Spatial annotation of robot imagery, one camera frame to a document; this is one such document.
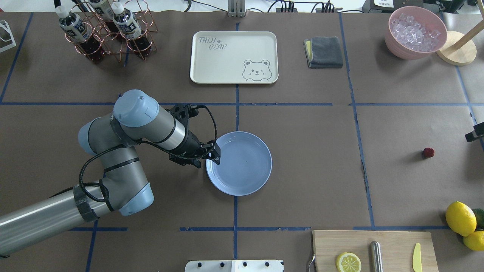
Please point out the blue plate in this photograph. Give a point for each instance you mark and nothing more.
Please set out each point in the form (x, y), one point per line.
(245, 164)

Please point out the yellow lemon far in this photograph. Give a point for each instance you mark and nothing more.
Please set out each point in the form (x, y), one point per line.
(474, 241)

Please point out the wooden cutting board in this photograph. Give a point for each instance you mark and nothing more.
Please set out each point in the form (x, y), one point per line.
(396, 249)

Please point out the drink bottle two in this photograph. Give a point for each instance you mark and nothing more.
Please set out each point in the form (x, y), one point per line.
(130, 28)

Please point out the cream bear tray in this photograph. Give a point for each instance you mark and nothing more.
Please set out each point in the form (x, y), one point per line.
(234, 57)

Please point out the white cup rack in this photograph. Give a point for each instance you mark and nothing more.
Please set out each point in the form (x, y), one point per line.
(7, 40)

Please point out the pink bowl of ice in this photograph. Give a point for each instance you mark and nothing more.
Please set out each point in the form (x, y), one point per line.
(414, 32)

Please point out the grey folded cloth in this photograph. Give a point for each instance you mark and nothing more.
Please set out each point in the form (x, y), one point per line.
(323, 52)

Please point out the yellow plastic knife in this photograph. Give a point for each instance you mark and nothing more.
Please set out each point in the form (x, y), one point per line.
(417, 258)

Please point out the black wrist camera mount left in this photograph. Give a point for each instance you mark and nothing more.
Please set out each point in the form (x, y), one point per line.
(183, 113)

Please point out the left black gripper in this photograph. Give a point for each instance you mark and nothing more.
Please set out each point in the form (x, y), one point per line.
(193, 143)

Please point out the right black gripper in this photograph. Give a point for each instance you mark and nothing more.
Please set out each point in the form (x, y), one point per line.
(469, 136)

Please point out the yellow lemon near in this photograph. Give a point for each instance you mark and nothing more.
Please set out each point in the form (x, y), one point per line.
(460, 218)

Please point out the yellow lemon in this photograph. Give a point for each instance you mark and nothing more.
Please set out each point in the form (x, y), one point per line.
(474, 241)
(460, 218)

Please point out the steel muddler black tip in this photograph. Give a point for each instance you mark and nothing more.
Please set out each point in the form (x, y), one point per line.
(376, 256)

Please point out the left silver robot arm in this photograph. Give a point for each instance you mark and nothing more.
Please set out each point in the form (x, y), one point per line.
(113, 178)

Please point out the drink bottle one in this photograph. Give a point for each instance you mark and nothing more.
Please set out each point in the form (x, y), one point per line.
(79, 33)

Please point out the copper wire bottle rack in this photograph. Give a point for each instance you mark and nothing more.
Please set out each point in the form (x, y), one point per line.
(112, 41)

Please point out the red strawberry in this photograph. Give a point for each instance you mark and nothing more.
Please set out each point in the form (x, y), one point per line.
(427, 152)

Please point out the drink bottle three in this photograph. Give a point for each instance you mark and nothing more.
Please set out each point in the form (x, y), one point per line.
(103, 9)

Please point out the wooden cup stand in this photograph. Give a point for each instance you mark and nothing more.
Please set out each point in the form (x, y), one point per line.
(459, 49)

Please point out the green lime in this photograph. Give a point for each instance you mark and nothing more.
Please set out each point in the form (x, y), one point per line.
(479, 215)

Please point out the lemon half slice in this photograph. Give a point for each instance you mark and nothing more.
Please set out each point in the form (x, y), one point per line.
(348, 262)

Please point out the aluminium frame post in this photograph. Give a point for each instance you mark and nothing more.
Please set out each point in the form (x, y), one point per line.
(237, 8)

